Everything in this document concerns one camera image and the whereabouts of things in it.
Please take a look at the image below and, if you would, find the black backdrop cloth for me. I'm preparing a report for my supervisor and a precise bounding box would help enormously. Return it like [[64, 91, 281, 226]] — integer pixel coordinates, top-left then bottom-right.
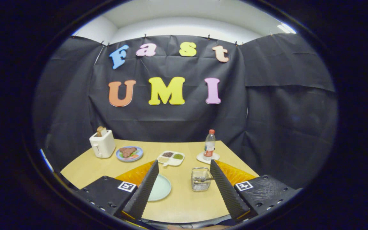
[[32, 32, 339, 190]]

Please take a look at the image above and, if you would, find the row of black cloth clips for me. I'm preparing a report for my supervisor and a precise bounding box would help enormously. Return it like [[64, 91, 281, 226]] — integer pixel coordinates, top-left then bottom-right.
[[74, 31, 272, 47]]

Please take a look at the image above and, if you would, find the small ceiling light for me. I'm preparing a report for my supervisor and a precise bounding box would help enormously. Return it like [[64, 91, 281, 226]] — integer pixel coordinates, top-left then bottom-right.
[[277, 22, 297, 34]]

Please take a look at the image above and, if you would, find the brown steak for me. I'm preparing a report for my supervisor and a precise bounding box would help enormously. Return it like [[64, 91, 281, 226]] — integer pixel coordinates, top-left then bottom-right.
[[119, 147, 137, 158]]

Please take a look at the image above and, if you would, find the white toaster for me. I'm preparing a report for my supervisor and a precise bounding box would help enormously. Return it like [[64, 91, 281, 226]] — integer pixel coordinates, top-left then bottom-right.
[[89, 129, 116, 158]]

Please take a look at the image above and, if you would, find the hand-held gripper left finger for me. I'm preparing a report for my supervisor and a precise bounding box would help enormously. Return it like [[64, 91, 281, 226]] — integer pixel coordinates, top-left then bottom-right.
[[75, 160, 160, 221]]

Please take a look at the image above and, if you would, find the blue plate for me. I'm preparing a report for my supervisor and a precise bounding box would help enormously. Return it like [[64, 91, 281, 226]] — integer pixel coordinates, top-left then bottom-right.
[[116, 146, 144, 162]]

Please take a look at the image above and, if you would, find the metal wire cutlery rack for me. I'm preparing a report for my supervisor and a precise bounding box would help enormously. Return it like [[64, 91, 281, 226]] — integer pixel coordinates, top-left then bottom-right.
[[191, 167, 212, 192]]

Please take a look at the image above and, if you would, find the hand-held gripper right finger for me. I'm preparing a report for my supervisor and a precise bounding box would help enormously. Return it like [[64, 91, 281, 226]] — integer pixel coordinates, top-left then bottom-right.
[[210, 159, 301, 222]]

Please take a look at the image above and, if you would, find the clear water bottle red cap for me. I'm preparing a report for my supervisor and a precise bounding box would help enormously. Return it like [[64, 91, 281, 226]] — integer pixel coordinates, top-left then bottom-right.
[[203, 129, 216, 161]]

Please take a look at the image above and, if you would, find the white divided dish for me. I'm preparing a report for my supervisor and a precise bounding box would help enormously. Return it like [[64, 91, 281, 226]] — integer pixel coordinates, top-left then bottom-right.
[[157, 150, 185, 167]]

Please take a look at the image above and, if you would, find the white coaster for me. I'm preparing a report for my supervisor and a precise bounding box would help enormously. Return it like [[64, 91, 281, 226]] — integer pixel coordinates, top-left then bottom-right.
[[196, 151, 220, 165]]

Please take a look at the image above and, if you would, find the pale green plate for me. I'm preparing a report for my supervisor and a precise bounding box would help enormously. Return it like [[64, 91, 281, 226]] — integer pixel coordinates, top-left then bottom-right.
[[147, 174, 172, 202]]

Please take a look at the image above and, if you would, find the vegetable garnish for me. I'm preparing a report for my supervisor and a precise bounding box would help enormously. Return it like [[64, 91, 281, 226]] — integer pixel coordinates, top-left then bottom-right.
[[119, 148, 140, 159]]

